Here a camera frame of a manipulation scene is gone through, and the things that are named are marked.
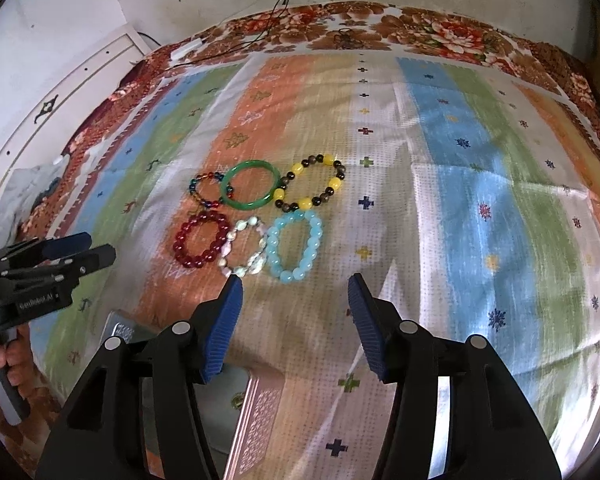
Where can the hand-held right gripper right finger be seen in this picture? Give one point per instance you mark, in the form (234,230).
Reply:
(367,326)

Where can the person's left hand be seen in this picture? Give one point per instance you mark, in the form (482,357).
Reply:
(17,365)

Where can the grey crumpled cloth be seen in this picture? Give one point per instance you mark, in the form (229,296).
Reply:
(20,195)

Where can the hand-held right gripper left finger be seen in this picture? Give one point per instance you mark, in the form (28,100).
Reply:
(225,331)

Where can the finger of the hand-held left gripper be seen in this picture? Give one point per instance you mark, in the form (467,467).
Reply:
(67,244)
(97,257)

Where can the green jade bangle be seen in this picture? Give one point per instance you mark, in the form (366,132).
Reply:
(250,163)

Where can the brown floral bedsheet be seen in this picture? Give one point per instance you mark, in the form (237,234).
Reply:
(430,30)

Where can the white headboard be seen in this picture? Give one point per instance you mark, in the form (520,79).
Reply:
(55,105)

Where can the striped colourful blanket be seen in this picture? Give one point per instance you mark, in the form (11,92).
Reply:
(430,210)

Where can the silver metal tin box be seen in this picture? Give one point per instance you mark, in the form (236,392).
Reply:
(260,410)

